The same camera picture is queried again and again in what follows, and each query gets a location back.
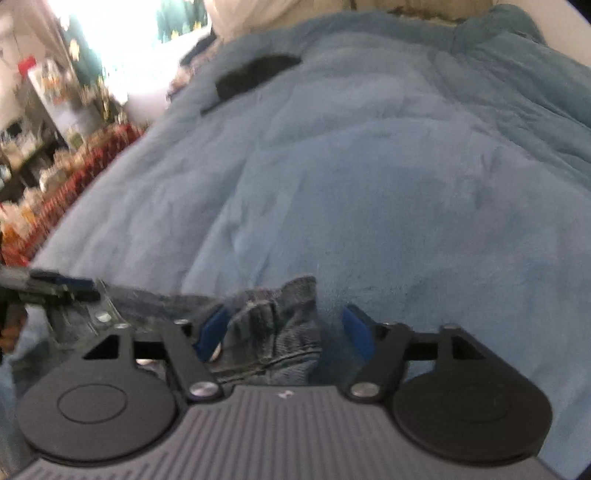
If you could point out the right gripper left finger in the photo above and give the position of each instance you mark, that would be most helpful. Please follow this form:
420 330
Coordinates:
188 358

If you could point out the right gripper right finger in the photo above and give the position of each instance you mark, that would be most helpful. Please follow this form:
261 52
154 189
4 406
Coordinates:
382 348

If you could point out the blue denim shorts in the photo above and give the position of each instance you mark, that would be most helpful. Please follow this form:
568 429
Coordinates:
273 337

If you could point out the red patterned tablecloth table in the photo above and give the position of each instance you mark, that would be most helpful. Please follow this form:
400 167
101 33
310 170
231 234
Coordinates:
19 249

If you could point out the grey refrigerator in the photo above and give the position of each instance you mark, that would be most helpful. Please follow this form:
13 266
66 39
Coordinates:
58 93

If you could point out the blue fleece blanket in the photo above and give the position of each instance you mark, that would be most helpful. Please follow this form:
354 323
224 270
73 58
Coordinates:
433 176

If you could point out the black cat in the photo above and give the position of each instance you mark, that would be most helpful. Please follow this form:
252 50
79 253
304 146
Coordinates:
250 76

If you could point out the dark blue pillow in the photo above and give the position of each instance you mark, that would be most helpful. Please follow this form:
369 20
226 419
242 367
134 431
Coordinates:
200 47

